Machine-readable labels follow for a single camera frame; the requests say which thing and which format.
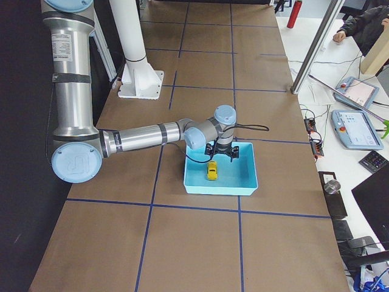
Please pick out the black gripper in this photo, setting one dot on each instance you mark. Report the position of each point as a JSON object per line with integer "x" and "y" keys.
{"x": 223, "y": 149}

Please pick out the yellow beetle toy car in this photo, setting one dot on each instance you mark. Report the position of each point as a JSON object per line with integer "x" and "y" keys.
{"x": 212, "y": 170}

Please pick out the person forearm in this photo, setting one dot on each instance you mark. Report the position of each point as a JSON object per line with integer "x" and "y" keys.
{"x": 366, "y": 28}

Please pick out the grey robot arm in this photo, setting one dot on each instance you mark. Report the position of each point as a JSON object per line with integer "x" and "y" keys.
{"x": 79, "y": 146}

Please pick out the light blue plastic bin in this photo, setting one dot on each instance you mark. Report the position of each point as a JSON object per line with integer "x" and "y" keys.
{"x": 235, "y": 176}

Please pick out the far orange power strip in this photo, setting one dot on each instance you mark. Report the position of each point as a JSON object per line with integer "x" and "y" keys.
{"x": 310, "y": 124}

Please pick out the orange power strip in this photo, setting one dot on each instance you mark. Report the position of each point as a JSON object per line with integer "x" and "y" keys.
{"x": 316, "y": 147}
{"x": 310, "y": 124}

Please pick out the near orange power strip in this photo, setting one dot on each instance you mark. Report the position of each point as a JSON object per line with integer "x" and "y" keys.
{"x": 316, "y": 147}

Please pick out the silver metal cup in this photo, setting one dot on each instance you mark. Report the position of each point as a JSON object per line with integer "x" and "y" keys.
{"x": 331, "y": 187}

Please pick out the near blue teach pendant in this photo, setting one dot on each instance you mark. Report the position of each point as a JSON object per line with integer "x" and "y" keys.
{"x": 355, "y": 131}

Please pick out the blue teach pendant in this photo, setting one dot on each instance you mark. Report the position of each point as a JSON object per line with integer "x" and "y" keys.
{"x": 355, "y": 131}
{"x": 358, "y": 91}

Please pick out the black calculator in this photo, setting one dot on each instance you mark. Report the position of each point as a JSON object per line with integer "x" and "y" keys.
{"x": 373, "y": 161}

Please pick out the far blue teach pendant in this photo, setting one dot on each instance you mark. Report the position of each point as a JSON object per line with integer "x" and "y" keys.
{"x": 358, "y": 91}

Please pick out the black monitor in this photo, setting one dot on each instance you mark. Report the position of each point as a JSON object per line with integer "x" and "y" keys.
{"x": 372, "y": 198}

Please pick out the red cylinder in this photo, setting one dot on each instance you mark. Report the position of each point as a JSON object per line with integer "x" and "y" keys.
{"x": 294, "y": 14}

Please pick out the person hand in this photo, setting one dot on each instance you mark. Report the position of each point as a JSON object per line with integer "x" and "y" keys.
{"x": 339, "y": 36}

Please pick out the wooden board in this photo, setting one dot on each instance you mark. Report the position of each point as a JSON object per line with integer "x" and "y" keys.
{"x": 378, "y": 54}

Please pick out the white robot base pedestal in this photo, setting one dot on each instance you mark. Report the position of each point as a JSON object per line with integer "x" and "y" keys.
{"x": 139, "y": 79}

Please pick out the aluminium frame post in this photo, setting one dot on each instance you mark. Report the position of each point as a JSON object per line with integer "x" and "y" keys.
{"x": 323, "y": 29}

